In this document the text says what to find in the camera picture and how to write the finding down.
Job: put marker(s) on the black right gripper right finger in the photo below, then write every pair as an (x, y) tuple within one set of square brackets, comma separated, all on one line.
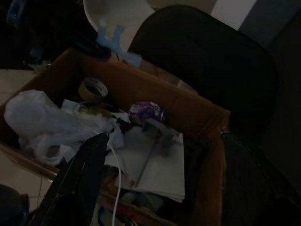
[(244, 183)]

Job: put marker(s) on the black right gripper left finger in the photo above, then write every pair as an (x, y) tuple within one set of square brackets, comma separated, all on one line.
[(77, 179)]

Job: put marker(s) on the white crumpled plastic bag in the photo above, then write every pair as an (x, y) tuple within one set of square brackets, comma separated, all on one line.
[(35, 122)]

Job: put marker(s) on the white paper sheets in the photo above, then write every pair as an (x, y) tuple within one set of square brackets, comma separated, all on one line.
[(162, 171)]

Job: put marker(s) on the brown packing tape roll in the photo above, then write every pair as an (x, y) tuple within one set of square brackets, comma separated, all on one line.
[(92, 91)]

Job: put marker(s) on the purple round wrapper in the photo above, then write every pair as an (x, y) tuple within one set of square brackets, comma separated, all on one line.
[(145, 112)]

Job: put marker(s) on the brown cardboard box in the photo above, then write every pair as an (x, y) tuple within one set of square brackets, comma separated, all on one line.
[(141, 78)]

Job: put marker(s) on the black padded chair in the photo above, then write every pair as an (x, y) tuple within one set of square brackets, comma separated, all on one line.
[(200, 58)]

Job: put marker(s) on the blue tape pieces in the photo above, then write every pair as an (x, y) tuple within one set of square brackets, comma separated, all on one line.
[(115, 43)]

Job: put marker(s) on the white plastic chair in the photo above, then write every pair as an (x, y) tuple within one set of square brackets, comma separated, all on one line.
[(117, 14)]

